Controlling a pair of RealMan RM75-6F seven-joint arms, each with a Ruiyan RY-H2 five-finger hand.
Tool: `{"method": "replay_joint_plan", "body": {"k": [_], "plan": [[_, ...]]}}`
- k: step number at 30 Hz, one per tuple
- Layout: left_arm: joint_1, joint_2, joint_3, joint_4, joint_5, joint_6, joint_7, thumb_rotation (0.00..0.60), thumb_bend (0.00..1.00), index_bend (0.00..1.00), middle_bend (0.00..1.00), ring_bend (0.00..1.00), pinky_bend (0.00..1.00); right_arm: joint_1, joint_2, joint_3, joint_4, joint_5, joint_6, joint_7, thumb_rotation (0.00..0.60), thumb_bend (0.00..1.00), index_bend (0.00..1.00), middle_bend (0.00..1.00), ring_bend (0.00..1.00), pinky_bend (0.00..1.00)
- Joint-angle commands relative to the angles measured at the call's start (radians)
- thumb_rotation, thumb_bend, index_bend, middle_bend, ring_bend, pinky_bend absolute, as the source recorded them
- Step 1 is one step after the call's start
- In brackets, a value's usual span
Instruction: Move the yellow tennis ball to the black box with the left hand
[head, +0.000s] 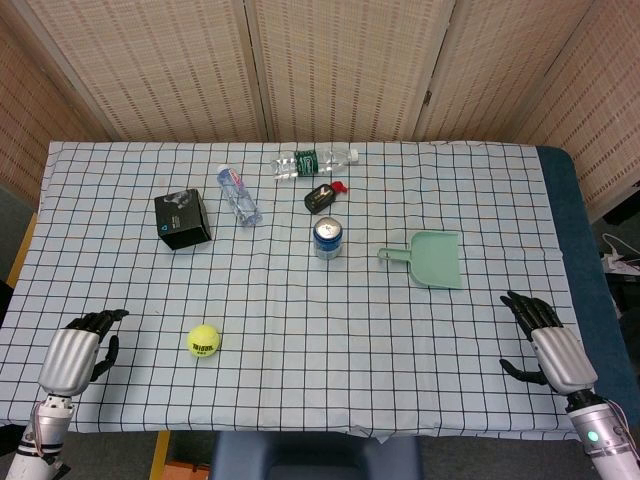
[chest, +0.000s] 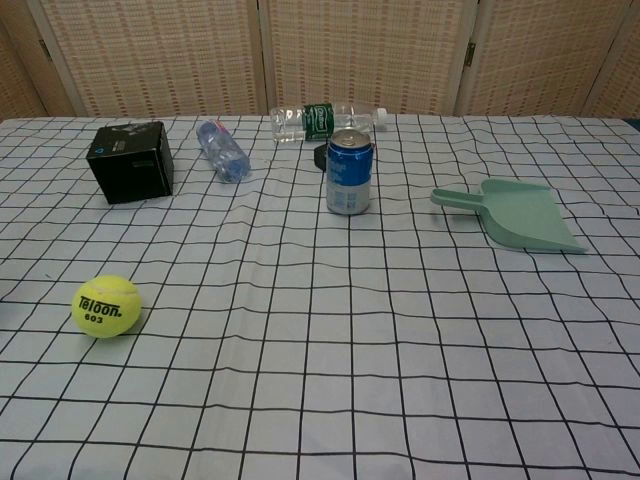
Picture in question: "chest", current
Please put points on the grid-pattern light blue tablecloth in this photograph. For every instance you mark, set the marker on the grid-pattern light blue tablecloth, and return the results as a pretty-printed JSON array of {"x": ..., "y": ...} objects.
[{"x": 320, "y": 350}]

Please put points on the green plastic dustpan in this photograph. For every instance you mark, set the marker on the green plastic dustpan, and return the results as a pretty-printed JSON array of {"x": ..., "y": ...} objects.
[{"x": 525, "y": 215}]

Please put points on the black cardboard box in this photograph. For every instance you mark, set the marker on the black cardboard box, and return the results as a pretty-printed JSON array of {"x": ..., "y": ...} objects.
[{"x": 132, "y": 167}]

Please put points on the clear bottle pink label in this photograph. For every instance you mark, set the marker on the clear bottle pink label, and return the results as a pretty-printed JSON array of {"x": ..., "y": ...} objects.
[{"x": 224, "y": 152}]

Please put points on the blue soda can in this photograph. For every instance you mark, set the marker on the blue soda can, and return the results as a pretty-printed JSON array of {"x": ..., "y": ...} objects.
[{"x": 349, "y": 175}]

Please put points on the clear bottle green label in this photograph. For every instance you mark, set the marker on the clear bottle green label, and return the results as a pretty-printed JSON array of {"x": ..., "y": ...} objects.
[{"x": 318, "y": 121}]

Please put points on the woven folding screen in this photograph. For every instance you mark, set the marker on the woven folding screen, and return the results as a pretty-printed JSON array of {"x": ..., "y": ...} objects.
[{"x": 165, "y": 55}]

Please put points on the small black pouch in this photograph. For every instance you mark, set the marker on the small black pouch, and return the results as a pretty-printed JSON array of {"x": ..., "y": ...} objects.
[{"x": 320, "y": 157}]

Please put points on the yellow tennis ball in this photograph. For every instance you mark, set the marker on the yellow tennis ball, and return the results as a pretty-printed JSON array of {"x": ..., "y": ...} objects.
[{"x": 106, "y": 306}]

